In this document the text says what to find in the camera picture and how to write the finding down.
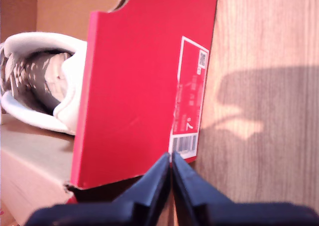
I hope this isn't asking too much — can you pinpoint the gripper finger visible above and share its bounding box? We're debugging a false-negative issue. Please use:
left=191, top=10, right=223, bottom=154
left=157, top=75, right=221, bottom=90
left=171, top=150, right=233, bottom=226
left=114, top=152, right=172, bottom=226

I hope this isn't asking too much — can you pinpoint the red cardboard shoebox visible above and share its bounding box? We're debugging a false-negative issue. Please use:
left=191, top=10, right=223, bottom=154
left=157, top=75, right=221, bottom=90
left=0, top=0, right=220, bottom=226

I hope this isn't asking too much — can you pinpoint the white leather sneaker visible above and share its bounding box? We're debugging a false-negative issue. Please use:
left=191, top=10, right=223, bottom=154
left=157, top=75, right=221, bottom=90
left=0, top=31, right=88, bottom=136

